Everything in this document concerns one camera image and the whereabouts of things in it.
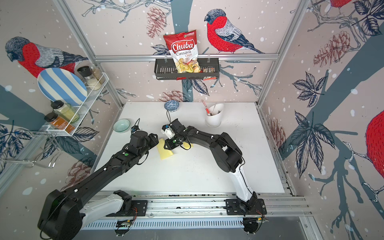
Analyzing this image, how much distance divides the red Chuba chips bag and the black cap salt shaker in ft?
1.51

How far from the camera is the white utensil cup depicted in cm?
103

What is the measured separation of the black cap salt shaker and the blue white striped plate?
28mm

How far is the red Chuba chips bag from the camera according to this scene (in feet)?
2.62
